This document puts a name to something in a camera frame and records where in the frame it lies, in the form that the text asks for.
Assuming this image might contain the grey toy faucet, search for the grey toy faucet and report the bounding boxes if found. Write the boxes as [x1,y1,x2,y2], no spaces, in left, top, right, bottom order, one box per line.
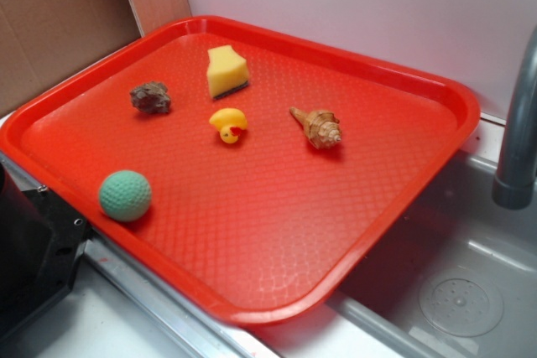
[492,32,536,210]

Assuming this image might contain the green golf ball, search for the green golf ball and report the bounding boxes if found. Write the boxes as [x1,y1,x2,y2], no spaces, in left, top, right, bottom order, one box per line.
[98,170,152,222]

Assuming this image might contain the yellow rubber duck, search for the yellow rubber duck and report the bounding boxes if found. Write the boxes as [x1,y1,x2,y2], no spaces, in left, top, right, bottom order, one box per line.
[209,107,248,144]

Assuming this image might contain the grey toy sink basin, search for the grey toy sink basin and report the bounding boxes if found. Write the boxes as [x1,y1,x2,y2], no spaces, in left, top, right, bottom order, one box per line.
[329,152,536,357]

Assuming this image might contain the brown grey rock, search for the brown grey rock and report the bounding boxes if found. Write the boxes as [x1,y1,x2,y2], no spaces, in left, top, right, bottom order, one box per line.
[129,81,171,114]

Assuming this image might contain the brown spiral seashell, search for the brown spiral seashell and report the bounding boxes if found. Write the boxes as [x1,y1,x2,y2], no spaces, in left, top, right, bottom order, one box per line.
[289,107,342,149]

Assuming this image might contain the red plastic tray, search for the red plastic tray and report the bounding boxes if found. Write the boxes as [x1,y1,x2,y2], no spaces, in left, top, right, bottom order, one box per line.
[1,17,480,327]

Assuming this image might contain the yellow sponge piece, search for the yellow sponge piece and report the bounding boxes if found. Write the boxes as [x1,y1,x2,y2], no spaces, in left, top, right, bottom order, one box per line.
[206,45,250,99]

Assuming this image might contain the brown cardboard sheet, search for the brown cardboard sheet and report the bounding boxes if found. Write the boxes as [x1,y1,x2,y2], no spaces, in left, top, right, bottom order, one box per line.
[1,0,139,115]

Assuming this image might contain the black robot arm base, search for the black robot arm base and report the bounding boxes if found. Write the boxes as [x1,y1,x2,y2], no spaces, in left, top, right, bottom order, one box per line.
[1,166,90,342]

